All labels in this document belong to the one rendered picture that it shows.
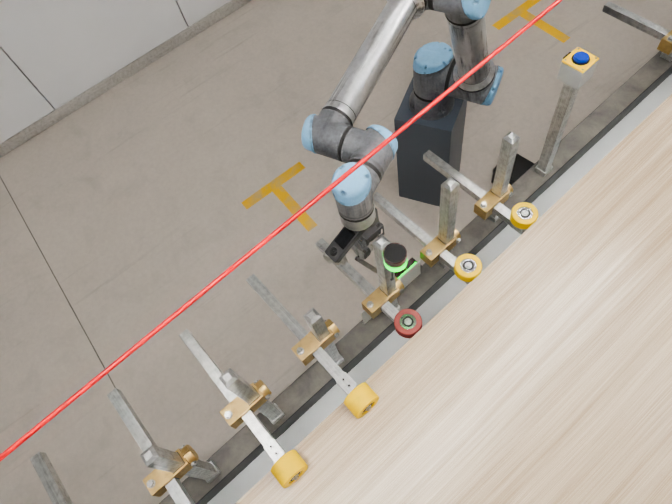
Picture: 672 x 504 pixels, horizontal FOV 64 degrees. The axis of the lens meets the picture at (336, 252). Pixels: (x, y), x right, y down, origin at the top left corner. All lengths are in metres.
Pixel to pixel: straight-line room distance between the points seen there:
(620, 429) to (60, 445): 2.30
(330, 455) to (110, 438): 1.47
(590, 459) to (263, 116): 2.52
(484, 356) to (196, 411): 1.48
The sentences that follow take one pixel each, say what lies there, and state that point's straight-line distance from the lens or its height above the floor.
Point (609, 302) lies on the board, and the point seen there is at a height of 0.90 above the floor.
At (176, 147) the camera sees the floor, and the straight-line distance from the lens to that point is 3.36.
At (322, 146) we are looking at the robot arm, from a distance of 1.32.
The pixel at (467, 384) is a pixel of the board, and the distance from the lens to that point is 1.51.
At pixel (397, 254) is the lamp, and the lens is 1.33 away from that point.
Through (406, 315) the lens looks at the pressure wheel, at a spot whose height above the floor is 0.91.
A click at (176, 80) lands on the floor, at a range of 3.74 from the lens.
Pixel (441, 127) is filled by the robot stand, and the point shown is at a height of 0.60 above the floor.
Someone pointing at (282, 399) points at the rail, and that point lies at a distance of 1.75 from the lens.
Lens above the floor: 2.36
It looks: 62 degrees down
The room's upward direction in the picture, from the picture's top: 17 degrees counter-clockwise
